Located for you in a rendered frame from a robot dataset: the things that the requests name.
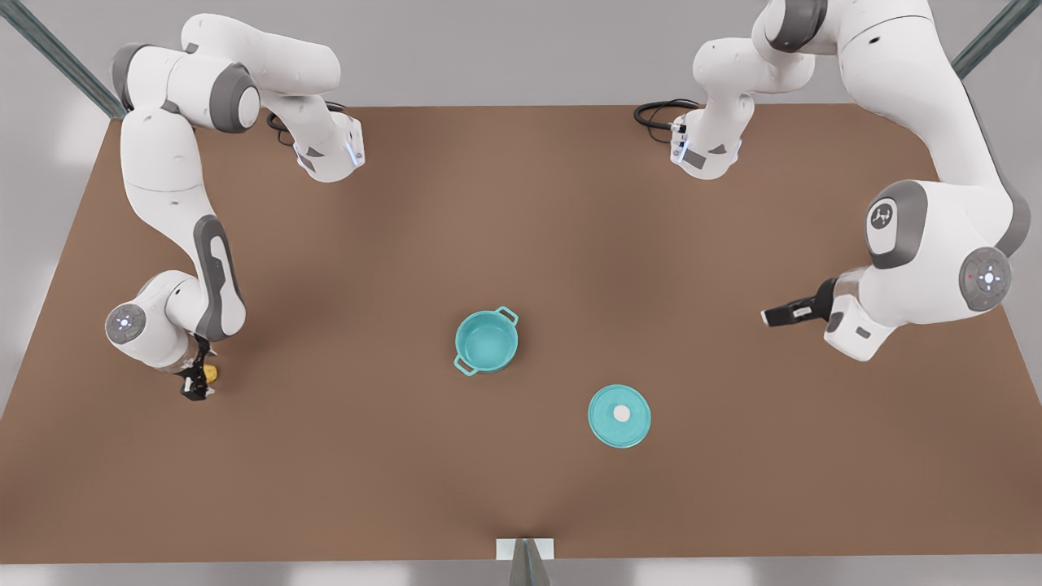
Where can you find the white post foot plate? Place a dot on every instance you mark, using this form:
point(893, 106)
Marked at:
point(505, 549)

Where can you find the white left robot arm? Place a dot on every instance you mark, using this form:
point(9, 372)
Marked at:
point(920, 106)

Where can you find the teal pot lid white knob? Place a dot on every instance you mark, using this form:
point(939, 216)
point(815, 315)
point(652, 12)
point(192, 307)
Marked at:
point(619, 417)

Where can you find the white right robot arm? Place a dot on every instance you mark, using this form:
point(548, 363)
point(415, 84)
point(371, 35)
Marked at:
point(163, 163)

